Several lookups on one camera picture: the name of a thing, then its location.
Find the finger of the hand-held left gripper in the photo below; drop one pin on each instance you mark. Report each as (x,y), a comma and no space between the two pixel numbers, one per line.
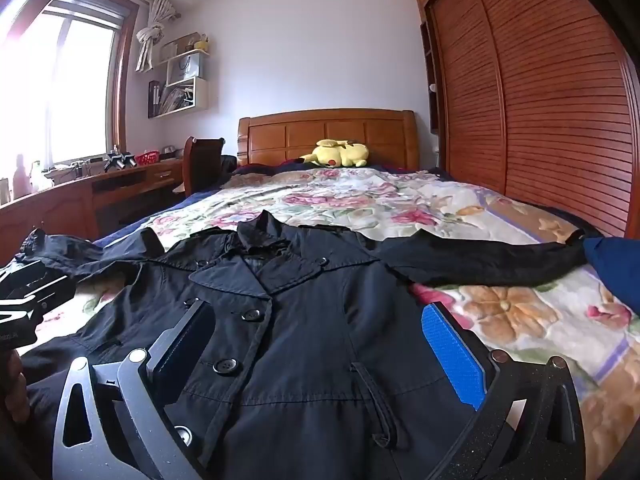
(50,290)
(12,272)

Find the wooden louvered wardrobe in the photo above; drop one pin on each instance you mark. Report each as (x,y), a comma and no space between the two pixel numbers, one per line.
(540,95)

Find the wooden framed window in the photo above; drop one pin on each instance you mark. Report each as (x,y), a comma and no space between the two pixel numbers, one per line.
(65,85)

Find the black device on stand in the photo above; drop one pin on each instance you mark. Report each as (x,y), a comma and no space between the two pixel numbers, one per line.
(119,159)

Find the floral blanket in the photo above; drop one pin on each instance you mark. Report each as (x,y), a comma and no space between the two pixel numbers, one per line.
(400,200)

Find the black bag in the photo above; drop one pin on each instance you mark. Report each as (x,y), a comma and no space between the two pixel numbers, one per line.
(228,165)

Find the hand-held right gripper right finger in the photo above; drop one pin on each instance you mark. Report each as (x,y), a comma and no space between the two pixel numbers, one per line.
(452,355)

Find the tied beige curtain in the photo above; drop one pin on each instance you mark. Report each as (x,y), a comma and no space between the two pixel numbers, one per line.
(150,35)

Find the white paper bag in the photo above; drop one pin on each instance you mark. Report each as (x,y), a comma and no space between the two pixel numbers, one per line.
(184,66)

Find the white wall shelf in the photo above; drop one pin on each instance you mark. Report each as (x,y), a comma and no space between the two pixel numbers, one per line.
(200,95)

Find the red plastic basket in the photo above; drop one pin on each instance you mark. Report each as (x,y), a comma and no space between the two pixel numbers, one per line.
(148,158)

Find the blue cloth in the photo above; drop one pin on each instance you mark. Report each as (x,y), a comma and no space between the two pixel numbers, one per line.
(615,272)

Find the cardboard box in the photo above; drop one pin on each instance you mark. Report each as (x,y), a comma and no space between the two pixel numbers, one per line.
(177,46)

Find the green capped bottle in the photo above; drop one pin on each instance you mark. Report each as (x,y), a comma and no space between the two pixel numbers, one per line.
(36,175)

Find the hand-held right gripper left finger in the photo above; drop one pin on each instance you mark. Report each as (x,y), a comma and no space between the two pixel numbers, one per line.
(180,355)

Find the black trench coat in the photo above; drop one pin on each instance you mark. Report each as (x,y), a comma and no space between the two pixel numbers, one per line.
(300,335)

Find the pink bottle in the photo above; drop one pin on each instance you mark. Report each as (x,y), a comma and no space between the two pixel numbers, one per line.
(21,177)

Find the wooden bed headboard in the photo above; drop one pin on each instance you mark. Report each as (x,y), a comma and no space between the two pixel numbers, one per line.
(280,135)

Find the black binder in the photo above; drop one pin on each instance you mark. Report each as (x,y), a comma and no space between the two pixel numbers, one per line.
(154,99)

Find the yellow plush toy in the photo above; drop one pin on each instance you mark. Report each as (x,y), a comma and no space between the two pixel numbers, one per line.
(335,154)

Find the wooden niche shelf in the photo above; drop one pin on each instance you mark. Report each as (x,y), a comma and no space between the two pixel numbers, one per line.
(429,60)

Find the wooden desk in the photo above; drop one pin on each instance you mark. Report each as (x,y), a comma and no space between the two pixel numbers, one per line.
(60,205)

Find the wooden chair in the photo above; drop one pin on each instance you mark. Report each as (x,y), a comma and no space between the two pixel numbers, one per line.
(202,165)

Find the person's left hand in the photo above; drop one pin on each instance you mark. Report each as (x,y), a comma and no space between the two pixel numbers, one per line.
(17,390)

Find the stack of magazines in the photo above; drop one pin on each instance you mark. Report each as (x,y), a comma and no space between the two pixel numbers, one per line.
(176,97)

